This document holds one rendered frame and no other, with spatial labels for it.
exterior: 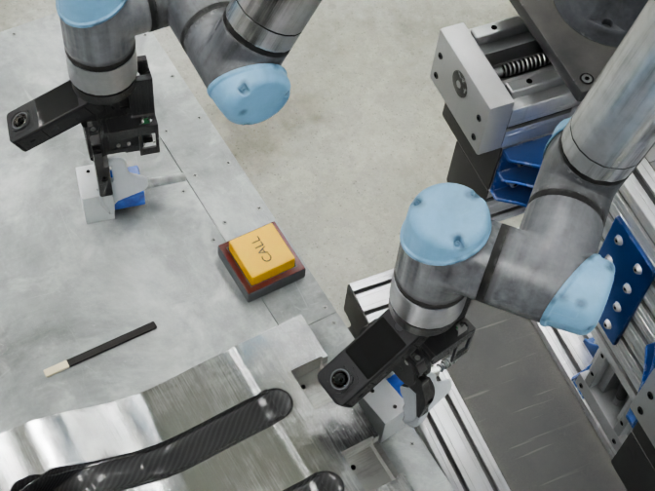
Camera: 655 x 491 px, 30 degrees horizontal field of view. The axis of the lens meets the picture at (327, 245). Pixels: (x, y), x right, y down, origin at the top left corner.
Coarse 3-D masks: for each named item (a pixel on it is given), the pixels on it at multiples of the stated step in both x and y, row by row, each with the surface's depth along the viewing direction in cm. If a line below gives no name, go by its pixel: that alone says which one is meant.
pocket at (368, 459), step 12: (360, 444) 130; (372, 444) 131; (348, 456) 130; (360, 456) 131; (372, 456) 131; (384, 456) 130; (360, 468) 130; (372, 468) 130; (384, 468) 130; (360, 480) 129; (372, 480) 130; (384, 480) 130
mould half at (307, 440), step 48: (288, 336) 135; (192, 384) 132; (240, 384) 132; (288, 384) 132; (48, 432) 123; (96, 432) 125; (144, 432) 128; (288, 432) 129; (336, 432) 129; (0, 480) 119; (192, 480) 126; (240, 480) 126; (288, 480) 126
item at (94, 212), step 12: (84, 168) 150; (132, 168) 152; (84, 180) 149; (156, 180) 152; (168, 180) 153; (180, 180) 153; (84, 192) 148; (96, 192) 148; (84, 204) 148; (96, 204) 149; (120, 204) 151; (132, 204) 152; (96, 216) 151; (108, 216) 152
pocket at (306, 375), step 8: (312, 360) 134; (320, 360) 135; (296, 368) 133; (304, 368) 134; (312, 368) 136; (320, 368) 136; (296, 376) 135; (304, 376) 136; (312, 376) 136; (304, 384) 135; (312, 384) 135; (320, 384) 135; (304, 392) 135; (312, 392) 135; (320, 392) 135; (312, 400) 134; (320, 400) 134; (328, 400) 134
